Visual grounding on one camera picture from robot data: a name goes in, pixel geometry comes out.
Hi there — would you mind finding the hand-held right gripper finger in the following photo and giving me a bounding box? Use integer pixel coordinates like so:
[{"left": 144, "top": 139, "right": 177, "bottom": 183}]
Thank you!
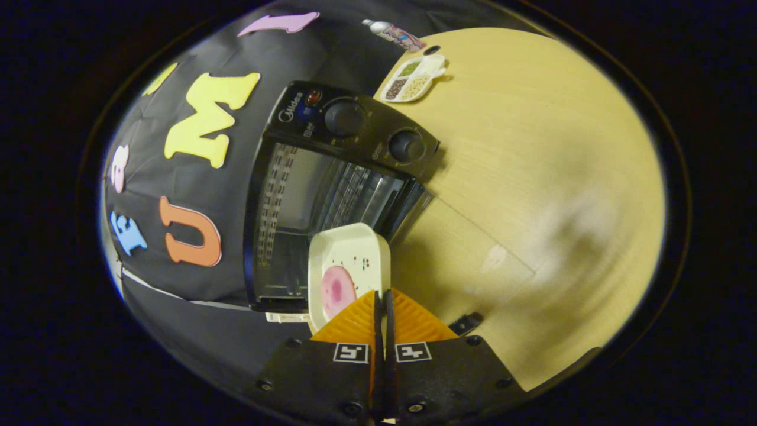
[
  {"left": 245, "top": 289, "right": 384, "bottom": 424},
  {"left": 384, "top": 289, "right": 528, "bottom": 424}
]

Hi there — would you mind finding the pink ham slice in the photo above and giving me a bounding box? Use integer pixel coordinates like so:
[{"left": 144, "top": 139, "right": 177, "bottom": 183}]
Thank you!
[{"left": 321, "top": 265, "right": 358, "bottom": 320}]

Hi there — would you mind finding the cream rectangular plate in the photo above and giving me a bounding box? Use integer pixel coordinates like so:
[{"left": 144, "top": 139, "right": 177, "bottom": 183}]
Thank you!
[{"left": 308, "top": 223, "right": 392, "bottom": 332}]

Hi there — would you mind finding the black electric oven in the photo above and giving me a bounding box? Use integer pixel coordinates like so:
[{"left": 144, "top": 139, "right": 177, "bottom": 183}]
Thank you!
[{"left": 244, "top": 80, "right": 441, "bottom": 314}]

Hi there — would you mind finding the small black glossy part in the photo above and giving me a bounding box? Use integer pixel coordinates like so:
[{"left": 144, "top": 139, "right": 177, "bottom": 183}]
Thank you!
[{"left": 448, "top": 312, "right": 484, "bottom": 337}]

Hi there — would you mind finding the white divided dish of beans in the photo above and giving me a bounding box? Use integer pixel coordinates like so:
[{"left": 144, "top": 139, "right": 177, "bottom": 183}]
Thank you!
[{"left": 380, "top": 54, "right": 447, "bottom": 104}]

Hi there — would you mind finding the black backdrop cloth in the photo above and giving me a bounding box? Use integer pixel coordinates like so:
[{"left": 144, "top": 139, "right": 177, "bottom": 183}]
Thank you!
[{"left": 101, "top": 0, "right": 551, "bottom": 409}]

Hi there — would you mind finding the silver spray bottle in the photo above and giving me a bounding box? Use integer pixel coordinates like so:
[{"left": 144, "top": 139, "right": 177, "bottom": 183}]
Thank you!
[{"left": 362, "top": 18, "right": 428, "bottom": 53}]

